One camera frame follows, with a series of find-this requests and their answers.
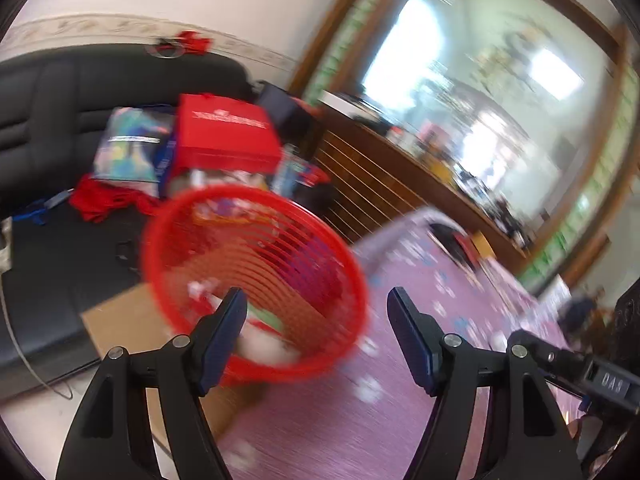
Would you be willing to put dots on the red paper gift bag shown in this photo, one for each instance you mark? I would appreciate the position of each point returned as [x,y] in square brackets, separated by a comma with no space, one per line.
[225,135]

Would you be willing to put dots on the wooden slatted counter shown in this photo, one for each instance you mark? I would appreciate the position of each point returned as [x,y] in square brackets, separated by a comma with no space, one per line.
[380,180]

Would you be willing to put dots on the black leather sofa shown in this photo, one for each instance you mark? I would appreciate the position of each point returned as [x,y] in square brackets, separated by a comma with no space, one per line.
[50,110]

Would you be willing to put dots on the purple floral tablecloth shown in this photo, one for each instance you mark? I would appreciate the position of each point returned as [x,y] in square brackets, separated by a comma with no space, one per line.
[400,260]

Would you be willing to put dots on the red cloth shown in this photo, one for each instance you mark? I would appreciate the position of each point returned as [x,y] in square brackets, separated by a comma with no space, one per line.
[100,200]

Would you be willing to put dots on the red and blue package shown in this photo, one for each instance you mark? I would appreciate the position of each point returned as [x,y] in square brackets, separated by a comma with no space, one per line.
[300,172]

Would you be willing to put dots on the black shopping bag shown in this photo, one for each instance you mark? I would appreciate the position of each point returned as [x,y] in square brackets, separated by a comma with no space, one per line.
[280,110]

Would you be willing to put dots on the red plastic mesh basket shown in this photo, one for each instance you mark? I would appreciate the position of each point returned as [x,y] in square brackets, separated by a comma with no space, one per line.
[330,320]

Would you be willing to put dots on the cardboard box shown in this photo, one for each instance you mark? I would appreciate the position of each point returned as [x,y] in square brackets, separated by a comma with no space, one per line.
[125,320]

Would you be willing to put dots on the flat black item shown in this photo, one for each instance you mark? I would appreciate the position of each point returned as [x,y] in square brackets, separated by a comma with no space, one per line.
[450,240]

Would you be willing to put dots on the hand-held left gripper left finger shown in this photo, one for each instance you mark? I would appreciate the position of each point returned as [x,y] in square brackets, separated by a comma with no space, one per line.
[227,335]

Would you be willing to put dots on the dark blue bag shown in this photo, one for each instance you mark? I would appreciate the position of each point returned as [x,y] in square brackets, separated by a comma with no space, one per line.
[167,165]

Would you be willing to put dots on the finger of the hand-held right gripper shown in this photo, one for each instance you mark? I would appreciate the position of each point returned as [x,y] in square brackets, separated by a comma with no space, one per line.
[555,357]

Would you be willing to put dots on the iridescent shopping bag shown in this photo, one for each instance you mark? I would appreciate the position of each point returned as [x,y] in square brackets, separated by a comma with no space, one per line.
[125,150]

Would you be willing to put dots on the row of windowsill items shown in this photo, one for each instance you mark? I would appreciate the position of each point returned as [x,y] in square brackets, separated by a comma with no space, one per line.
[465,175]

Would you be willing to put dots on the red tassel ornament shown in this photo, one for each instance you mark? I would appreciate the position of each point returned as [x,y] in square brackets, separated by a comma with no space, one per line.
[192,42]

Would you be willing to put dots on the white paper scrap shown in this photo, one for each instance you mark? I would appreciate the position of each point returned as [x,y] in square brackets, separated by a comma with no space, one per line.
[265,347]

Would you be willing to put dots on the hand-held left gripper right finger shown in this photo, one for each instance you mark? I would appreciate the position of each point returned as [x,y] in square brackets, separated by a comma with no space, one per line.
[415,345]

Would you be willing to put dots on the red packet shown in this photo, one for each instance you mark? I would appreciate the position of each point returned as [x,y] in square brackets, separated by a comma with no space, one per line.
[470,252]

